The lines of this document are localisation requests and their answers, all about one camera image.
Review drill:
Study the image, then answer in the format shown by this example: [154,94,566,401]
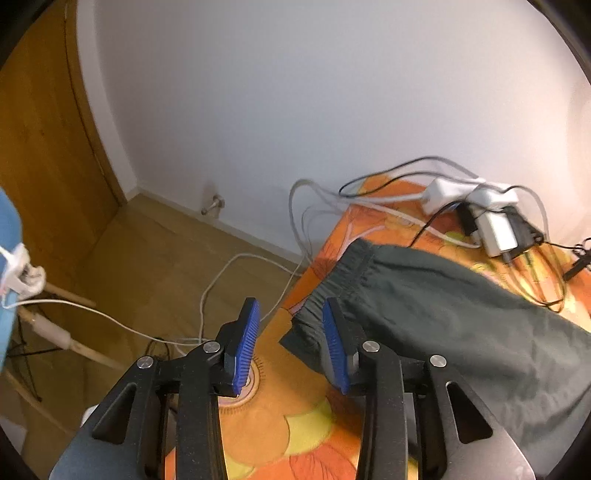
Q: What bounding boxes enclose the light blue cloth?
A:
[0,185,25,376]

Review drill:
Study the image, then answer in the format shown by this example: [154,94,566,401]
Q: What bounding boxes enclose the thin white cable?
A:
[0,298,211,348]

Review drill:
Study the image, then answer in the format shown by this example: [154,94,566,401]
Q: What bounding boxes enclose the white power strip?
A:
[421,176,519,216]

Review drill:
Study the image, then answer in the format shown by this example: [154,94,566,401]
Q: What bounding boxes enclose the looped black cable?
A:
[505,185,568,315]

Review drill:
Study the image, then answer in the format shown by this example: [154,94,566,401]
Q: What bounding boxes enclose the dark green pants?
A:
[279,239,591,462]

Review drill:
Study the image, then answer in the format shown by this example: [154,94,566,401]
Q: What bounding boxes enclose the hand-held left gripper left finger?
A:
[48,296,262,480]

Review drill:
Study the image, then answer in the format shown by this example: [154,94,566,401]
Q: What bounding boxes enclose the metal door stopper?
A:
[201,194,226,217]

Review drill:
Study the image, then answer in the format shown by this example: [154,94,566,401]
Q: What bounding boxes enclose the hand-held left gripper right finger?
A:
[322,298,536,480]

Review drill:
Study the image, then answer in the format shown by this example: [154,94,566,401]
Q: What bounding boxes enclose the small black tripod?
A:
[562,237,591,280]

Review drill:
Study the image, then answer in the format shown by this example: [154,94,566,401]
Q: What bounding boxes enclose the black charger with cables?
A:
[339,157,478,247]

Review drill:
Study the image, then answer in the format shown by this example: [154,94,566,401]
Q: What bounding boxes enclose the black charger adapter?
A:
[502,207,546,265]

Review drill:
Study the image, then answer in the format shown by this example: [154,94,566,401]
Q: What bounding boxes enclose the white clip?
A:
[0,244,47,297]

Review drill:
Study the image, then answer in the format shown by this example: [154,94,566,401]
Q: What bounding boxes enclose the wooden door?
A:
[0,0,129,324]

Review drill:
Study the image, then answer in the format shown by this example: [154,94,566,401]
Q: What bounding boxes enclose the orange floral bed sheet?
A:
[164,178,591,480]

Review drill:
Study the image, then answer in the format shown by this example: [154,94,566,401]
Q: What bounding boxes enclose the thick white cable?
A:
[198,179,483,346]

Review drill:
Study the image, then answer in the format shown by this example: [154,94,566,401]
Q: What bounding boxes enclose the white charger adapter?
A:
[475,210,519,258]

